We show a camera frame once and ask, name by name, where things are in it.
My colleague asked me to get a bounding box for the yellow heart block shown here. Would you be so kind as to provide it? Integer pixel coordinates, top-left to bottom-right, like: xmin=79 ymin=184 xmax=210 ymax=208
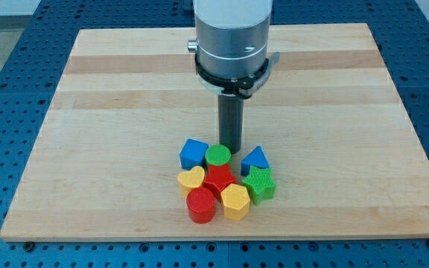
xmin=177 ymin=166 xmax=205 ymax=197

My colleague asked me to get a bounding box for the yellow hexagon block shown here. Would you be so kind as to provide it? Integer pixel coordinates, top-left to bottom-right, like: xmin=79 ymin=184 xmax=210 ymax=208
xmin=220 ymin=184 xmax=250 ymax=220

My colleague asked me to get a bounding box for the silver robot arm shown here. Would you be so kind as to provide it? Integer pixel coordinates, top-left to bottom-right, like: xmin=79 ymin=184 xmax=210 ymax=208
xmin=188 ymin=0 xmax=273 ymax=79

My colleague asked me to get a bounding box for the green cylinder block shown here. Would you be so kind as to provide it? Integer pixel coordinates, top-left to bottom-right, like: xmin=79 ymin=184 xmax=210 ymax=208
xmin=205 ymin=144 xmax=232 ymax=166

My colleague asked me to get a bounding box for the red cylinder block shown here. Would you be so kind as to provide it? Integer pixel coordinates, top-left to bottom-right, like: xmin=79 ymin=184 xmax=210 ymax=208
xmin=186 ymin=188 xmax=216 ymax=224

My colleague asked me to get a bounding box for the red star block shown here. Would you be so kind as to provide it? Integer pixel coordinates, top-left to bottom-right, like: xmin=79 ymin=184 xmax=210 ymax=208
xmin=203 ymin=164 xmax=237 ymax=201

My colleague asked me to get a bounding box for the blue triangle block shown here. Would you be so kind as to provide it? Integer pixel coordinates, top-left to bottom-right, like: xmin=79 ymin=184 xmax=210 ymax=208
xmin=241 ymin=146 xmax=270 ymax=176

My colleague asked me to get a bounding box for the wooden board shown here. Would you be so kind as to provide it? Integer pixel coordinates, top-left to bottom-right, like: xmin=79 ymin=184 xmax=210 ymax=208
xmin=0 ymin=23 xmax=429 ymax=242

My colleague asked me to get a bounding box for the black clamp ring with lever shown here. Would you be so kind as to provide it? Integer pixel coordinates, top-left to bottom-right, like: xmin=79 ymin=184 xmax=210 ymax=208
xmin=194 ymin=51 xmax=281 ymax=101

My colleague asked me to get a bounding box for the green star block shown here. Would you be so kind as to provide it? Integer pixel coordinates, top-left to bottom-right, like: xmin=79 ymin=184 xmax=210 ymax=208
xmin=242 ymin=166 xmax=276 ymax=205

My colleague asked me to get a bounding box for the blue cube block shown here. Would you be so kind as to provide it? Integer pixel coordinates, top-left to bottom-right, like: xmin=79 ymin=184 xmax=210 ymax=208
xmin=179 ymin=138 xmax=209 ymax=170

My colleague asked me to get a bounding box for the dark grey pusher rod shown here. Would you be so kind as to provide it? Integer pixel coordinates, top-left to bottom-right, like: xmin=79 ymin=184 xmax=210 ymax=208
xmin=218 ymin=95 xmax=244 ymax=154

